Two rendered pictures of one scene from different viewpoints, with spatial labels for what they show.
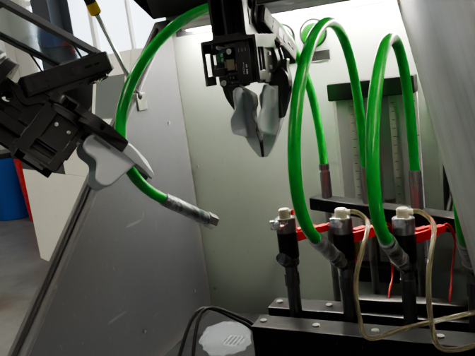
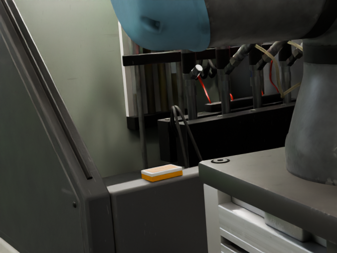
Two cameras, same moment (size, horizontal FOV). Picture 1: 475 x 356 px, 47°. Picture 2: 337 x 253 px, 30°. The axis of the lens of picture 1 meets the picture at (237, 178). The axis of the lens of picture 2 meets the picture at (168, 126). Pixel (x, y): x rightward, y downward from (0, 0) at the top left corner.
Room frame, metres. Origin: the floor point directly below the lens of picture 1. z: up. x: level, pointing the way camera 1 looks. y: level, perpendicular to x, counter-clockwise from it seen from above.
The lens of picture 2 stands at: (0.17, 0.97, 1.16)
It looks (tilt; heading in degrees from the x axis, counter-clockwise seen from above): 9 degrees down; 302
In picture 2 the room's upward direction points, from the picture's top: 4 degrees counter-clockwise
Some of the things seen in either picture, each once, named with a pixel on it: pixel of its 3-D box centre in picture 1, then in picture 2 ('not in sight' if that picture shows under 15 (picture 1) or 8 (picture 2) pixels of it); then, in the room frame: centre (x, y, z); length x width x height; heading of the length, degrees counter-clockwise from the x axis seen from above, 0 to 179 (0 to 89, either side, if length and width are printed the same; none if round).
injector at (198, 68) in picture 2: (290, 290); (194, 98); (0.74, -0.05, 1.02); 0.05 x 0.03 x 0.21; 153
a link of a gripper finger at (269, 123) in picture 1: (266, 122); not in sight; (0.68, -0.04, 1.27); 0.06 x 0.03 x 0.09; 153
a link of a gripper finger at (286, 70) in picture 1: (272, 83); not in sight; (0.70, -0.06, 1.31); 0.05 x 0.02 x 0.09; 63
